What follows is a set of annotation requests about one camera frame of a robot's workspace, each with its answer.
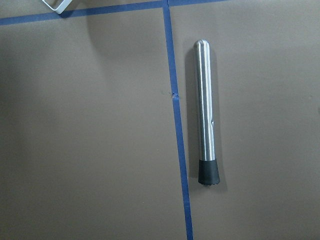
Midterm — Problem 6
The steel muddler black tip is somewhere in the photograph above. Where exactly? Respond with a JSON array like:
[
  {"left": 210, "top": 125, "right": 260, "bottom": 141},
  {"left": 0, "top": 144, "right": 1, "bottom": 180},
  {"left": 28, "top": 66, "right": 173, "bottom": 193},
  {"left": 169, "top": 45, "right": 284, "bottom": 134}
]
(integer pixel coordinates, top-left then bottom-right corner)
[{"left": 193, "top": 39, "right": 220, "bottom": 186}]

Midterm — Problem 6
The white wire cup rack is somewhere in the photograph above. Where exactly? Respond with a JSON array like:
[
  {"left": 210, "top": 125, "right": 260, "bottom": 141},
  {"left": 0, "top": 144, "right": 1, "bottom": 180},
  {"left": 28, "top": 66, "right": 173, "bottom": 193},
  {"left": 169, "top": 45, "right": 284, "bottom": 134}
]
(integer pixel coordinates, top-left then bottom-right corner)
[{"left": 42, "top": 0, "right": 72, "bottom": 15}]

